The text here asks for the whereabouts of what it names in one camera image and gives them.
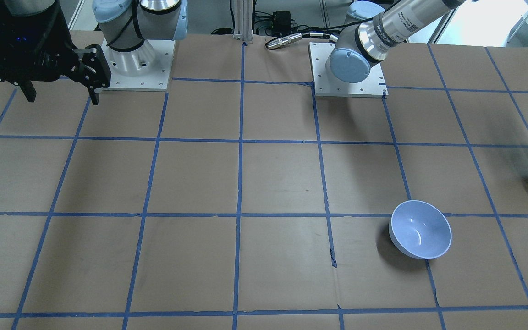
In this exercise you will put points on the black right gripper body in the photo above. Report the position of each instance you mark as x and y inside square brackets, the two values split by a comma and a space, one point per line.
[90, 68]

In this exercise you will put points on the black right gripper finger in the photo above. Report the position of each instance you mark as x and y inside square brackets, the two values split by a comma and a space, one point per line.
[92, 71]
[28, 90]

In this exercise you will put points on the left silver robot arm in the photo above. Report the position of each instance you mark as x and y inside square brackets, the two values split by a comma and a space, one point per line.
[360, 45]

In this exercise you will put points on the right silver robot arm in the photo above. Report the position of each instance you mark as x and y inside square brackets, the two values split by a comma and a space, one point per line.
[154, 26]

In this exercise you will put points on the blue bowl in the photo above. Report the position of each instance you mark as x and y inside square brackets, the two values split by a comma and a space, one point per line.
[419, 230]

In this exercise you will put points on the black power adapter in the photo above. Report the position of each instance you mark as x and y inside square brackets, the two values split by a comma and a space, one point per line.
[281, 20]

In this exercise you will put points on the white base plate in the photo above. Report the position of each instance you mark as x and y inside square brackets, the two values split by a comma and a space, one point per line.
[323, 78]
[147, 68]

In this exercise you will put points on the aluminium frame post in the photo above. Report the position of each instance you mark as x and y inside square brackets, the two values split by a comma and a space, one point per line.
[243, 19]

